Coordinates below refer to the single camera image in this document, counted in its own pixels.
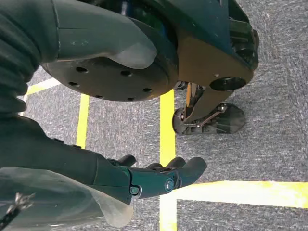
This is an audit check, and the translucent plastic sheet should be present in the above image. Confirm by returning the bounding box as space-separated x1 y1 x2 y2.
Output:
0 167 134 229

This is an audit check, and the yellow floor tape rectangle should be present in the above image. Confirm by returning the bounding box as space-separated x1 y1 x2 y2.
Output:
19 77 90 150
159 89 308 231

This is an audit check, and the black robot mobile base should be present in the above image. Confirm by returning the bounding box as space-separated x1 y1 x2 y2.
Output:
42 0 260 103

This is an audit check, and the robot right arm ribbed sleeve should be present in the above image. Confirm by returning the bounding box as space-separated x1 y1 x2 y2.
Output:
0 0 57 119

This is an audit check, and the thin braided cable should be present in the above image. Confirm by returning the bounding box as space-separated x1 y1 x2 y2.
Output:
0 192 36 230

